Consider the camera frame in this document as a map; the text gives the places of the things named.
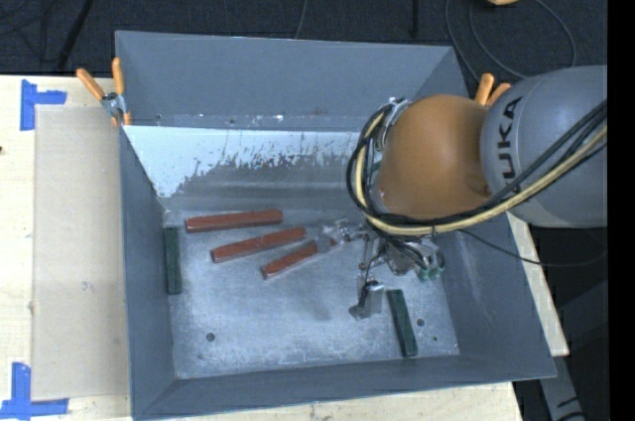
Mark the pale wood board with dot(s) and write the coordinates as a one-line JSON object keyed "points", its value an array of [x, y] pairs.
{"points": [[74, 235]]}

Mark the black cylinder on white bracket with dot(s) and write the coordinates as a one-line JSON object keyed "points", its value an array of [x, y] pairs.
{"points": [[372, 300]]}

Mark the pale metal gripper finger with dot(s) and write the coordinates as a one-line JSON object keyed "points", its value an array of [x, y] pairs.
{"points": [[329, 245], [333, 227]]}

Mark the red-brown flat block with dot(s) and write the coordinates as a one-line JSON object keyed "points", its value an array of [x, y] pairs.
{"points": [[233, 220], [258, 244], [289, 260]]}

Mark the dark green flat block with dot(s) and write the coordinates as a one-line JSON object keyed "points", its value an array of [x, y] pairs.
{"points": [[402, 323], [173, 260]]}

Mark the grey metal bin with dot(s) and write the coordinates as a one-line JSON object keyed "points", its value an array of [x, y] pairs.
{"points": [[278, 320]]}

